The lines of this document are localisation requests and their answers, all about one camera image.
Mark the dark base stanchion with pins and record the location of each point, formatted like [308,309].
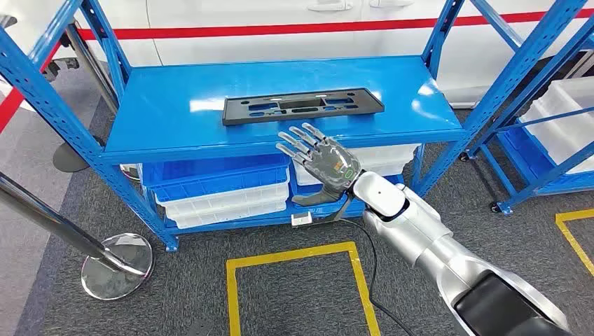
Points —
[69,157]

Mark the white car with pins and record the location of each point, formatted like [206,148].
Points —
[278,46]

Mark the blue metal shelf rack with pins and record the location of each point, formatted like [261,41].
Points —
[185,106]
[519,148]

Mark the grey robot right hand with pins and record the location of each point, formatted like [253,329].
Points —
[332,162]

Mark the yellow floor tape square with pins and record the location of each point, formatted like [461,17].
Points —
[287,255]

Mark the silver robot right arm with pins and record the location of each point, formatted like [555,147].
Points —
[417,222]

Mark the grey belt stanchion post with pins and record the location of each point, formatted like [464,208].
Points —
[93,69]

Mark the white plastic bin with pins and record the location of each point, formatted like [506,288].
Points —
[566,125]
[222,208]
[390,157]

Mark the black plastic plate frame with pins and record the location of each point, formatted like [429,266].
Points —
[232,111]

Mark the red barrier belt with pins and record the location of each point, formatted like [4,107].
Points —
[14,104]
[278,29]

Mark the blue plastic bin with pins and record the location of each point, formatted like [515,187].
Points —
[320,211]
[209,176]

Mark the chrome stanchion post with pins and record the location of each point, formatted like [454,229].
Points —
[116,269]

